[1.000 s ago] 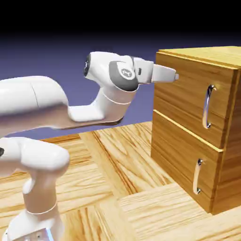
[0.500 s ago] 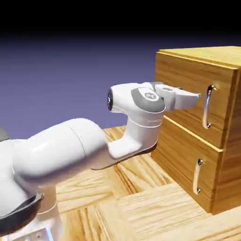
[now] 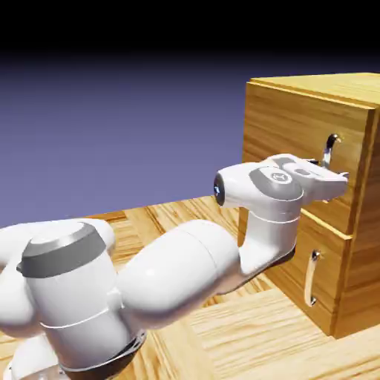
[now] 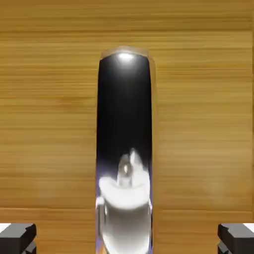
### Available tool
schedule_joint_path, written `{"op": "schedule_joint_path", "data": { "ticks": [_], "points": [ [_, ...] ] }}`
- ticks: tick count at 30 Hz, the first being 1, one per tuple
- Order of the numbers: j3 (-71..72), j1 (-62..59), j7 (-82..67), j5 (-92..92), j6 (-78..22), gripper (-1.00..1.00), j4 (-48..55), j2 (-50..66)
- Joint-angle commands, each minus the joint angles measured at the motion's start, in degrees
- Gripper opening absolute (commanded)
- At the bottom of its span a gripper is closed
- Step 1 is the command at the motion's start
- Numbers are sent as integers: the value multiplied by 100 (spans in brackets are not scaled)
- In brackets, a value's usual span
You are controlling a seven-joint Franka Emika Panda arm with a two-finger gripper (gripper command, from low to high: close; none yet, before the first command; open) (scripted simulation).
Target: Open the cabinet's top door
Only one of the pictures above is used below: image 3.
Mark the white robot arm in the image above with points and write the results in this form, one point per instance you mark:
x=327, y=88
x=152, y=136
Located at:
x=166, y=267

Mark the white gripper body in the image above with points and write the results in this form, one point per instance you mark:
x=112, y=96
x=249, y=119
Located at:
x=325, y=185

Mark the light wooden cabinet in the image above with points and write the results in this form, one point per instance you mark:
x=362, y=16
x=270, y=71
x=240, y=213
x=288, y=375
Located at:
x=365, y=237

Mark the short wooden cabinet door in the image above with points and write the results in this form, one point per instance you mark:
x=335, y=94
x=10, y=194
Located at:
x=323, y=276

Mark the tall wooden cabinet door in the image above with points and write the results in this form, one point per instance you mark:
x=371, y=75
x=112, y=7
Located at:
x=285, y=127

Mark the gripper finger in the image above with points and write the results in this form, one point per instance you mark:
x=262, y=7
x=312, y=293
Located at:
x=344, y=175
x=313, y=161

